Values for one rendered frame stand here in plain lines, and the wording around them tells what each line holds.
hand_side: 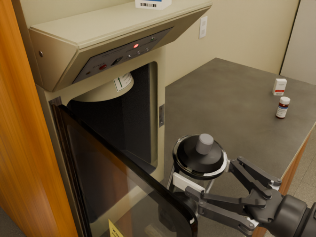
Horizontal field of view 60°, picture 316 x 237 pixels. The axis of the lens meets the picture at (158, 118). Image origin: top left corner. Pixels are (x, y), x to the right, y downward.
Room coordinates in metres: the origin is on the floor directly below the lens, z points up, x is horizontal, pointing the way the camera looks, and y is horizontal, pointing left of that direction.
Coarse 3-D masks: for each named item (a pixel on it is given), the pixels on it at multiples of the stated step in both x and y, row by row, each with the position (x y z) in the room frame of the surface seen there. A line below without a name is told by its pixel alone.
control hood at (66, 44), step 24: (192, 0) 0.56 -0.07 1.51; (48, 24) 0.40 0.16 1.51; (72, 24) 0.40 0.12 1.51; (96, 24) 0.40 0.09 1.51; (120, 24) 0.40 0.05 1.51; (144, 24) 0.41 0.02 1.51; (168, 24) 0.47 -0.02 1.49; (48, 48) 0.36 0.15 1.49; (72, 48) 0.32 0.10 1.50; (96, 48) 0.35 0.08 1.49; (48, 72) 0.37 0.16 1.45; (72, 72) 0.36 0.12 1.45
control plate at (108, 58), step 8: (160, 32) 0.48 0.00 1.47; (136, 40) 0.43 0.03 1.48; (144, 40) 0.46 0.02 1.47; (152, 40) 0.49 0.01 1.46; (120, 48) 0.41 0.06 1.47; (128, 48) 0.43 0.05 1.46; (136, 48) 0.46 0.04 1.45; (144, 48) 0.50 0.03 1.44; (96, 56) 0.37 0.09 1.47; (104, 56) 0.39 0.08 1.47; (112, 56) 0.41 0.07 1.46; (120, 56) 0.44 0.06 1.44; (136, 56) 0.51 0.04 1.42; (88, 64) 0.37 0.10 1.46; (96, 64) 0.40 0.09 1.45; (80, 72) 0.38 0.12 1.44; (96, 72) 0.43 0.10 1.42
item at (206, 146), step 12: (180, 144) 0.42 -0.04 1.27; (192, 144) 0.41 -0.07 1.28; (204, 144) 0.38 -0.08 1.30; (216, 144) 0.42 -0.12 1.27; (180, 156) 0.39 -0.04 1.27; (192, 156) 0.38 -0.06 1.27; (204, 156) 0.38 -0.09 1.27; (216, 156) 0.39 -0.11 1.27; (192, 168) 0.36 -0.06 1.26; (204, 168) 0.36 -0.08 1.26; (216, 168) 0.37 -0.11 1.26
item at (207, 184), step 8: (184, 136) 0.44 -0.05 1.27; (176, 144) 0.42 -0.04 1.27; (176, 152) 0.40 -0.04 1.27; (224, 152) 0.41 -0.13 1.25; (176, 160) 0.38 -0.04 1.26; (224, 160) 0.39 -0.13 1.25; (184, 168) 0.36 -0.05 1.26; (224, 168) 0.37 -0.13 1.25; (184, 176) 0.37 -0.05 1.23; (200, 176) 0.35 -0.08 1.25; (208, 176) 0.35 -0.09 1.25; (200, 184) 0.36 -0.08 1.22; (208, 184) 0.37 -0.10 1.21; (176, 192) 0.38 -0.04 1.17; (184, 192) 0.37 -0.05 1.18; (208, 192) 0.38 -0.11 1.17; (184, 200) 0.37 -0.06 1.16; (192, 200) 0.37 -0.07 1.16; (192, 208) 0.37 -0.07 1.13
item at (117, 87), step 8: (128, 72) 0.59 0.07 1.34; (112, 80) 0.54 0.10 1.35; (120, 80) 0.55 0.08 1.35; (128, 80) 0.57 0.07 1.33; (96, 88) 0.52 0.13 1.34; (104, 88) 0.52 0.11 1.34; (112, 88) 0.53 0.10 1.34; (120, 88) 0.54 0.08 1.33; (128, 88) 0.56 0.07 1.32; (80, 96) 0.51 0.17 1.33; (88, 96) 0.51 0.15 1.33; (96, 96) 0.51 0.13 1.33; (104, 96) 0.51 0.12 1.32; (112, 96) 0.52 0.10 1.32
